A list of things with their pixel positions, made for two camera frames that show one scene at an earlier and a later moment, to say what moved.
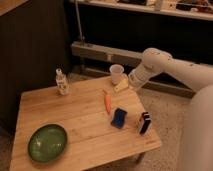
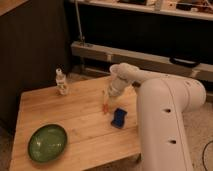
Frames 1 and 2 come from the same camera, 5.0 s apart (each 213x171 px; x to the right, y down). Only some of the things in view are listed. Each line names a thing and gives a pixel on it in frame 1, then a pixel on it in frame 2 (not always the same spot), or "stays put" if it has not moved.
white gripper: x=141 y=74 -> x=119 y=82
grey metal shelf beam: x=124 y=56 stays put
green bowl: x=47 y=143 stays put
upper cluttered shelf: x=191 y=9 stays put
